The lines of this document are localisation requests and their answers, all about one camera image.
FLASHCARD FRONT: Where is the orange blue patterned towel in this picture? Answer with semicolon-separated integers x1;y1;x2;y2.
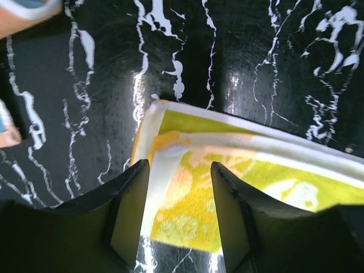
1;0;63;148

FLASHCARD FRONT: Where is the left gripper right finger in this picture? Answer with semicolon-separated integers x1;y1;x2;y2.
210;162;363;272

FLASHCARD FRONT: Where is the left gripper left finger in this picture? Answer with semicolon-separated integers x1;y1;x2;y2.
1;159;150;272

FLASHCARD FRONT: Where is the yellow crocodile towel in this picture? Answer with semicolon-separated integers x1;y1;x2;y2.
131;100;363;253

